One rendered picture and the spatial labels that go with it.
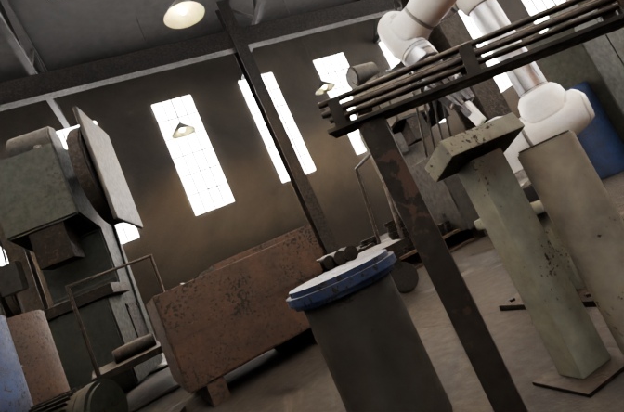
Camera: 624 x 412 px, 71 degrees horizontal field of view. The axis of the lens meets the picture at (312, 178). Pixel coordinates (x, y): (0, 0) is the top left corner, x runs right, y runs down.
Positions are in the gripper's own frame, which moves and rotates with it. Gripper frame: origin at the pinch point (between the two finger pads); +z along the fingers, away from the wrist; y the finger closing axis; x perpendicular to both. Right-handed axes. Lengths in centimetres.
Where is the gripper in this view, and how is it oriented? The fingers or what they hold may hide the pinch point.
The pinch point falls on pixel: (473, 113)
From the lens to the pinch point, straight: 123.9
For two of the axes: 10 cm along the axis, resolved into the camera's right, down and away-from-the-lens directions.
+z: 4.8, 7.5, -4.5
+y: 8.7, -3.4, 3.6
